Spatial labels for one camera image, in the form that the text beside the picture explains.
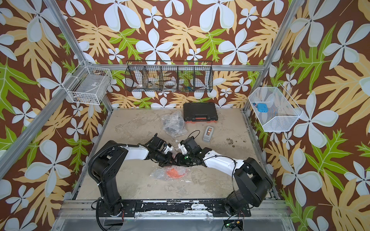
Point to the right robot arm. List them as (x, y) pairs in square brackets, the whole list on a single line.
[(252, 181)]

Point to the white wire basket right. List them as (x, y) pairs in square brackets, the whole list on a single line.
[(283, 110)]

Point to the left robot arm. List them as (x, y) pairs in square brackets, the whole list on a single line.
[(105, 164)]

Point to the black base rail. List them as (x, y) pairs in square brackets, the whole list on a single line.
[(135, 208)]

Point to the white wire basket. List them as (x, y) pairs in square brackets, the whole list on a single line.
[(88, 84), (283, 110)]

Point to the black wire basket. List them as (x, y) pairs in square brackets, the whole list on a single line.
[(171, 76)]

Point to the white wire basket left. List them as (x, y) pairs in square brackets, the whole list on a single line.
[(88, 84)]

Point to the orange plate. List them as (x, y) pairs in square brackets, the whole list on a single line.
[(173, 174)]

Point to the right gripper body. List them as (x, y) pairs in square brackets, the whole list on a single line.
[(186, 160)]

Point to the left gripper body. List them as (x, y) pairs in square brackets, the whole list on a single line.
[(164, 158)]

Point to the blue object in basket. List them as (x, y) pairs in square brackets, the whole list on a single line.
[(262, 108)]

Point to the clear bubble wrap sheet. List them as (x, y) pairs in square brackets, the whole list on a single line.
[(175, 118)]

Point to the black plastic case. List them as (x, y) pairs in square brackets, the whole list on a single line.
[(199, 112)]

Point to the white tape dispenser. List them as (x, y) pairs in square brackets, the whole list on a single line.
[(208, 134)]

